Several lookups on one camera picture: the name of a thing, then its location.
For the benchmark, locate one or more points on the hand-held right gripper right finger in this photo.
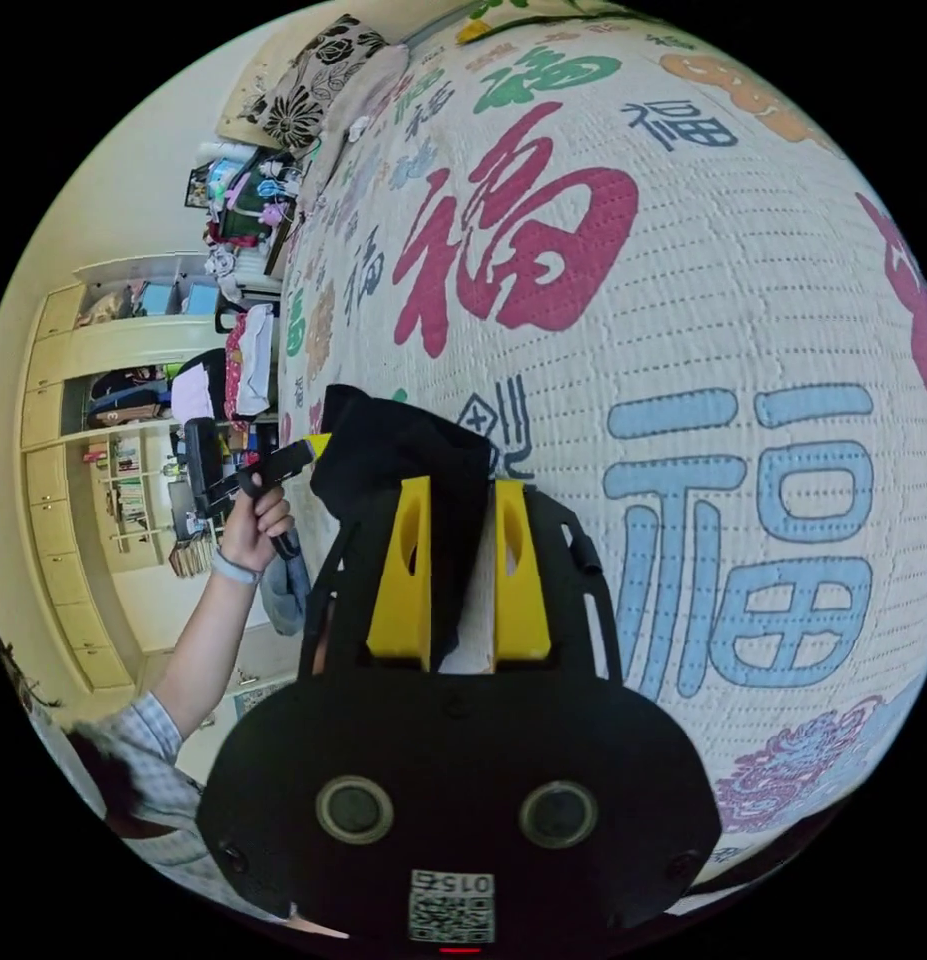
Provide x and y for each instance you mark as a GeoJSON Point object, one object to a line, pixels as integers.
{"type": "Point", "coordinates": [524, 615]}

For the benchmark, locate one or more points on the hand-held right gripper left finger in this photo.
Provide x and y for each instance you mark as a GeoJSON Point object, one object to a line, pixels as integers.
{"type": "Point", "coordinates": [394, 600]}

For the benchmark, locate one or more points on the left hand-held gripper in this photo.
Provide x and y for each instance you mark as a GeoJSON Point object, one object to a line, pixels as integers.
{"type": "Point", "coordinates": [272, 471]}

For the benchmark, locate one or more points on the black long pants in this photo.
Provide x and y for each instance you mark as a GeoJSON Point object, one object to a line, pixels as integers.
{"type": "Point", "coordinates": [403, 450]}

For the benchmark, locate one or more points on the person's left forearm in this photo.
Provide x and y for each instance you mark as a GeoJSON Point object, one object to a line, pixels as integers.
{"type": "Point", "coordinates": [208, 645]}

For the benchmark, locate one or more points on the person's left hand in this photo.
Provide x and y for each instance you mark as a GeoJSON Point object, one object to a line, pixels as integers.
{"type": "Point", "coordinates": [251, 532]}

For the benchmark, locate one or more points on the grey-blue garment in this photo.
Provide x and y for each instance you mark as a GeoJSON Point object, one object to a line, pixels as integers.
{"type": "Point", "coordinates": [287, 585]}

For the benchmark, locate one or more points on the pile of clothes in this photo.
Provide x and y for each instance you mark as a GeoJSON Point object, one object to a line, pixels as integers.
{"type": "Point", "coordinates": [242, 360]}

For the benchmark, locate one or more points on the cream cupboard with shelves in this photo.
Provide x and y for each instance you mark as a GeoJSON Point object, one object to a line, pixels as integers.
{"type": "Point", "coordinates": [73, 480]}

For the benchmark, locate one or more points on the cluttered bedside table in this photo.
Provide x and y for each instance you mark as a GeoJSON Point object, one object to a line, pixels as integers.
{"type": "Point", "coordinates": [245, 202]}

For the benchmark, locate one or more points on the person's body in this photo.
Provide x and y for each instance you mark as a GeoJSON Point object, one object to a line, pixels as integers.
{"type": "Point", "coordinates": [144, 795]}

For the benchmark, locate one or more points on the bed with printed white quilt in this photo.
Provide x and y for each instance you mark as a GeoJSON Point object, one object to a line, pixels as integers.
{"type": "Point", "coordinates": [658, 300]}

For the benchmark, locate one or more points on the pale pink pillow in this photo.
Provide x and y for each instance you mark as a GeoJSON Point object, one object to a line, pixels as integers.
{"type": "Point", "coordinates": [358, 105]}

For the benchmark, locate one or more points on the black floral pillow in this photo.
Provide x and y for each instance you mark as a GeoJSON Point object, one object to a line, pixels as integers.
{"type": "Point", "coordinates": [309, 82]}

